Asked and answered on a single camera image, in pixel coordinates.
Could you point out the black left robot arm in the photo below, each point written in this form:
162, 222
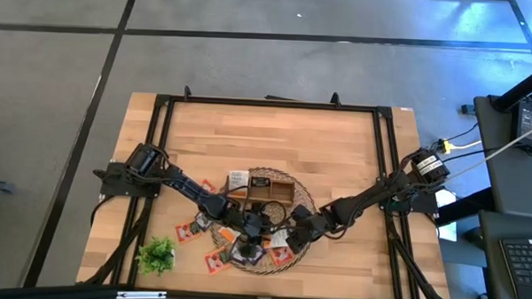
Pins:
185, 184

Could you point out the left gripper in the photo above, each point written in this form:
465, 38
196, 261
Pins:
248, 222

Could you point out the white and orange tea packet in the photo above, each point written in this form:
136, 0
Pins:
238, 182
278, 239
228, 234

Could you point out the purple foil tea packet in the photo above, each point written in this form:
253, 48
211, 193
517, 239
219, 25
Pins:
234, 257
260, 255
260, 182
202, 221

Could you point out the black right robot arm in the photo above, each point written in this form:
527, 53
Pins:
366, 198

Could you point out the wooden organizer box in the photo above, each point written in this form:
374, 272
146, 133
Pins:
283, 192

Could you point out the black metal rig frame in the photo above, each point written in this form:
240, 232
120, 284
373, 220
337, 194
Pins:
272, 104

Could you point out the silver metal bracket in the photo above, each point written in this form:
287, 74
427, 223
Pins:
141, 294

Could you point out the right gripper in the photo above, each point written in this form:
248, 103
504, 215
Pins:
310, 222

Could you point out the small black box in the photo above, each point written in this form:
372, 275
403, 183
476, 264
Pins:
467, 109

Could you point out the black keyboard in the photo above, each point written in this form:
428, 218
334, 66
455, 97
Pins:
526, 265

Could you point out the dark grey desk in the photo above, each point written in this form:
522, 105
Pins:
504, 184
492, 273

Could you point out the small green potted plant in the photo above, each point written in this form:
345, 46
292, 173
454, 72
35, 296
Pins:
156, 256

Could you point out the black desk leg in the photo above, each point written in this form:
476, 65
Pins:
463, 207

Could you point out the black diagonal bar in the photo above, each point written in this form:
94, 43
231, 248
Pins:
521, 87

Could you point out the round woven straw placemat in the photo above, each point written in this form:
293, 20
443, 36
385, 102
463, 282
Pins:
304, 204

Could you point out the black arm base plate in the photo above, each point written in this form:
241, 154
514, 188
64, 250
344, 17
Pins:
424, 204
114, 186

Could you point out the black electronic device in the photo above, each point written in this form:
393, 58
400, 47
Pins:
528, 123

